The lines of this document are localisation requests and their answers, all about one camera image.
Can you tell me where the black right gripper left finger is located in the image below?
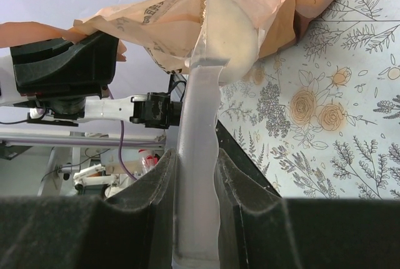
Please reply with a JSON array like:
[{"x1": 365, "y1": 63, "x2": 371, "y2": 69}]
[{"x1": 1, "y1": 149, "x2": 176, "y2": 268}]

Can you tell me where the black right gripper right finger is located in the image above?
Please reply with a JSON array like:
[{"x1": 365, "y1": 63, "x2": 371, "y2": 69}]
[{"x1": 215, "y1": 151, "x2": 399, "y2": 268}]

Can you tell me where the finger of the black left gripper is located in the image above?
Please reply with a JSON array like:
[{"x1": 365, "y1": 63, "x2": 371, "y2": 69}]
[{"x1": 10, "y1": 31, "x2": 119, "y2": 99}]

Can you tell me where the pink litter bag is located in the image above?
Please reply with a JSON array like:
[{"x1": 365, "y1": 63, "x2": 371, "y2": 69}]
[{"x1": 1, "y1": 0, "x2": 334, "y2": 83}]

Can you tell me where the clear plastic scoop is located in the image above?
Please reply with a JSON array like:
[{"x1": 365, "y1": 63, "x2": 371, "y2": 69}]
[{"x1": 172, "y1": 0, "x2": 259, "y2": 268}]

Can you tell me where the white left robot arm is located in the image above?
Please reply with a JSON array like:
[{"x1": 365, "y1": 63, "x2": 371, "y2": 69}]
[{"x1": 1, "y1": 31, "x2": 183, "y2": 129}]

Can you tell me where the floral table mat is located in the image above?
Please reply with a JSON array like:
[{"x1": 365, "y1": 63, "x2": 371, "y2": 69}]
[{"x1": 219, "y1": 0, "x2": 399, "y2": 200}]

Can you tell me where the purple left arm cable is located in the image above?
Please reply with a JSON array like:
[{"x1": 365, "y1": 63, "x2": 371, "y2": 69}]
[{"x1": 106, "y1": 87, "x2": 138, "y2": 182}]

